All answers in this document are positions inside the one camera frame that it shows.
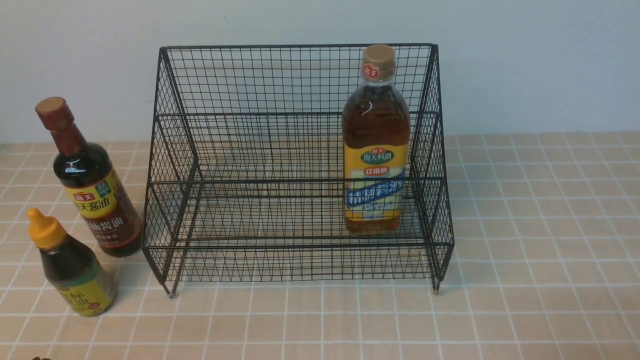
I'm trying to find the amber cooking wine bottle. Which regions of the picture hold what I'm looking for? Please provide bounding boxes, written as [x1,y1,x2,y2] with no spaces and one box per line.
[342,44,411,234]

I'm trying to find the dark soy sauce bottle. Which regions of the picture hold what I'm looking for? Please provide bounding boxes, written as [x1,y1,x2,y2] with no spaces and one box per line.
[35,96,143,258]

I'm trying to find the small yellow-capped sesame oil bottle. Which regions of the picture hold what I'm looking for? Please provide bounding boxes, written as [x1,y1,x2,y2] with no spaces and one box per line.
[26,208,116,317]

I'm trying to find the black wire mesh shelf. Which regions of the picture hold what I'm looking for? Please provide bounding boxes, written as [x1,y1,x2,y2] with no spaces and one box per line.
[142,43,455,298]

